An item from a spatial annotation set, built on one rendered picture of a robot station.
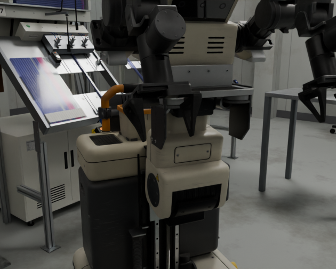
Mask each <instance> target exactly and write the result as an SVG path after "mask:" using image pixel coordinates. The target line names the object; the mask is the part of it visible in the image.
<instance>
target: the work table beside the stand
mask: <svg viewBox="0 0 336 269"><path fill-rule="evenodd" d="M302 91H303V89H302V88H290V89H284V90H277V91H270V92H265V102H264V111H263V127H262V143H261V159H260V175H259V191H261V192H264V191H265V190H266V174H267V160H268V145H269V130H270V115H271V100H272V97H274V98H283V99H291V112H290V124H289V137H288V144H287V156H286V169H285V178H286V179H291V173H292V162H293V150H294V138H295V126H296V120H297V108H298V100H300V99H299V97H298V93H300V92H302ZM334 94H336V91H326V103H327V104H332V105H336V98H335V97H334ZM310 101H311V102H318V103H319V101H318V97H316V98H313V99H311V100H310Z"/></svg>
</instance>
